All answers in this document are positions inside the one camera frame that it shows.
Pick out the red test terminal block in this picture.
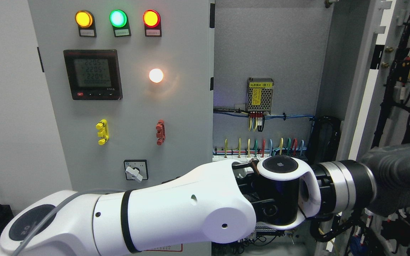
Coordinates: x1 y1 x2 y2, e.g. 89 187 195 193
155 119 166 146

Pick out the white glowing indicator light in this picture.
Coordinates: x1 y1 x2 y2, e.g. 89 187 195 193
149 68 164 83

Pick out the yellow indicator lamp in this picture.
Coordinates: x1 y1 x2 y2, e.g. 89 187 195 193
75 10 97 37

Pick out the yellow test terminal block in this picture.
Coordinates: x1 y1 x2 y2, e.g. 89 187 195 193
95 119 110 145

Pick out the black corrugated cable conduit right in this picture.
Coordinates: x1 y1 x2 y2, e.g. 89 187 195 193
306 116 342 164

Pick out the green indicator lamp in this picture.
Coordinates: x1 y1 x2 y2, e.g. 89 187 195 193
109 9 131 37

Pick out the grey cabinet door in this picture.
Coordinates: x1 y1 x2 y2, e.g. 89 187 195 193
27 0 215 256
347 0 410 256

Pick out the red indicator lamp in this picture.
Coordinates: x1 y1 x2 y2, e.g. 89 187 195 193
143 9 162 37

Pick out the white rotary selector switch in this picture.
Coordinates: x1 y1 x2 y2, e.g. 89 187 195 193
123 159 149 183

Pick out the perforated metal power supply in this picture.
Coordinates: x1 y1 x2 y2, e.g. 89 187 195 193
246 77 274 114

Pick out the red electric hazard warning sticker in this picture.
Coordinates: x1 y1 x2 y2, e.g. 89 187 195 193
146 244 183 252

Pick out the black digital power meter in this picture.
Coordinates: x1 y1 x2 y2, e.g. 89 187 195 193
63 49 123 101

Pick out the grey gloved robot hand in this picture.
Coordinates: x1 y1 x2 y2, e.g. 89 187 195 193
360 144 410 217

